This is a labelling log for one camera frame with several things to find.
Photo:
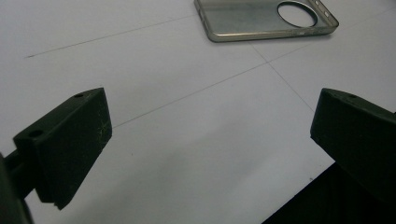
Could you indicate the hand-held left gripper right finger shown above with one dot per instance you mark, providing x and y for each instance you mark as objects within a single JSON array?
[{"x": 358, "y": 137}]

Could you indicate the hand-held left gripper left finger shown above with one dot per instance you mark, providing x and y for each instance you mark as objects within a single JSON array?
[{"x": 67, "y": 146}]

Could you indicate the grey translucent phone case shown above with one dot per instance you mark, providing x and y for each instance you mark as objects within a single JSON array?
[{"x": 246, "y": 21}]

